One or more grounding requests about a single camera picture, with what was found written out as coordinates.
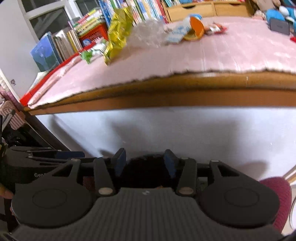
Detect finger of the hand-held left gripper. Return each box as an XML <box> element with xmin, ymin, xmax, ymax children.
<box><xmin>27</xmin><ymin>157</ymin><xmax>70</xmax><ymax>163</ymax></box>
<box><xmin>26</xmin><ymin>150</ymin><xmax>85</xmax><ymax>159</ymax></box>

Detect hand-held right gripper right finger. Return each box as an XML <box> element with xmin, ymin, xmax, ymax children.
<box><xmin>164</xmin><ymin>149</ymin><xmax>245</xmax><ymax>197</ymax></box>

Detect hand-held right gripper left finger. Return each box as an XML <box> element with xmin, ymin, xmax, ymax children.
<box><xmin>45</xmin><ymin>148</ymin><xmax>127</xmax><ymax>197</ymax></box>

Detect green packet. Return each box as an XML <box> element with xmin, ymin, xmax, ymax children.
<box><xmin>80</xmin><ymin>50</ymin><xmax>97</xmax><ymax>64</ymax></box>

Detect white green printed wrapper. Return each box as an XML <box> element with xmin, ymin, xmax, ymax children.
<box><xmin>91</xmin><ymin>39</ymin><xmax>110</xmax><ymax>56</ymax></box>

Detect clear plastic bag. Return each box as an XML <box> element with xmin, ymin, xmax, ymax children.
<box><xmin>127</xmin><ymin>20</ymin><xmax>169</xmax><ymax>48</ymax></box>

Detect yellow foil snack bag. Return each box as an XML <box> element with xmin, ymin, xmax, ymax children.
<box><xmin>103</xmin><ymin>7</ymin><xmax>134</xmax><ymax>66</ymax></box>

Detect torn white orange carton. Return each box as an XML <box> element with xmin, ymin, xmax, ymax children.
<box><xmin>164</xmin><ymin>14</ymin><xmax>206</xmax><ymax>44</ymax></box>

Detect red orange snack wrapper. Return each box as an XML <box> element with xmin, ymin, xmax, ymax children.
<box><xmin>205</xmin><ymin>22</ymin><xmax>228</xmax><ymax>35</ymax></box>

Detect group of large picture books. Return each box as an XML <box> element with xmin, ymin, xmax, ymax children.
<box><xmin>30</xmin><ymin>29</ymin><xmax>84</xmax><ymax>72</ymax></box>

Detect row of upright books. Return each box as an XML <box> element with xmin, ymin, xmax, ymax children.
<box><xmin>98</xmin><ymin>0</ymin><xmax>169</xmax><ymax>26</ymax></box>

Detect person's left hand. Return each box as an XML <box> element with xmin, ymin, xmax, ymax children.
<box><xmin>0</xmin><ymin>186</ymin><xmax>14</xmax><ymax>199</ymax></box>

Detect pink ribbed object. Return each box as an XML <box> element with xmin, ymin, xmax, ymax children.
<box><xmin>0</xmin><ymin>70</ymin><xmax>26</xmax><ymax>130</ymax></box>

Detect wooden table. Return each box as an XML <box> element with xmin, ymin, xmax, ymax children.
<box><xmin>23</xmin><ymin>72</ymin><xmax>296</xmax><ymax>116</ymax></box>

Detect red tray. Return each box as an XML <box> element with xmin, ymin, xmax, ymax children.
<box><xmin>20</xmin><ymin>42</ymin><xmax>97</xmax><ymax>107</ymax></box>

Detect pink striped tablecloth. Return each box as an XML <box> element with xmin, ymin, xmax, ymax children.
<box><xmin>28</xmin><ymin>14</ymin><xmax>296</xmax><ymax>109</ymax></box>

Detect red plastic crate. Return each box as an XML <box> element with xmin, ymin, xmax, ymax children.
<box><xmin>79</xmin><ymin>23</ymin><xmax>109</xmax><ymax>47</ymax></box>

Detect stack of flat workbooks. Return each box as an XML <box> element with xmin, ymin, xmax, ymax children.
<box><xmin>68</xmin><ymin>8</ymin><xmax>105</xmax><ymax>35</ymax></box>

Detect wooden drawer organizer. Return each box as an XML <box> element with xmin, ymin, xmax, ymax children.
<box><xmin>163</xmin><ymin>1</ymin><xmax>252</xmax><ymax>22</ymax></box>

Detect grey box device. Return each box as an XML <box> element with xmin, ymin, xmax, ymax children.
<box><xmin>269</xmin><ymin>18</ymin><xmax>290</xmax><ymax>35</ymax></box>

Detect brown-haired doll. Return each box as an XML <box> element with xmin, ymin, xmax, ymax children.
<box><xmin>252</xmin><ymin>0</ymin><xmax>269</xmax><ymax>16</ymax></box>

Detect sitting blue cat plush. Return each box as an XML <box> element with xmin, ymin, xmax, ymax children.
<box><xmin>265</xmin><ymin>6</ymin><xmax>296</xmax><ymax>24</ymax></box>

